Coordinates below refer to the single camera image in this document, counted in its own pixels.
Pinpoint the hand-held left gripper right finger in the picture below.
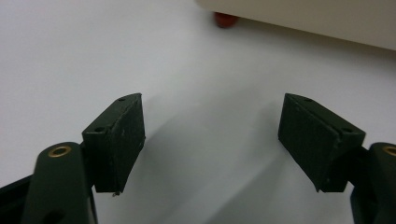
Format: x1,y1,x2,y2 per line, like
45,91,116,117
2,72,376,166
277,92,367,193

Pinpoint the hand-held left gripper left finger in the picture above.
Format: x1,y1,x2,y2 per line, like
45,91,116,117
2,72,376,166
81,92,147,194

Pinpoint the red round object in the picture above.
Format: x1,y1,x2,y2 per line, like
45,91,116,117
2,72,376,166
213,11,241,29

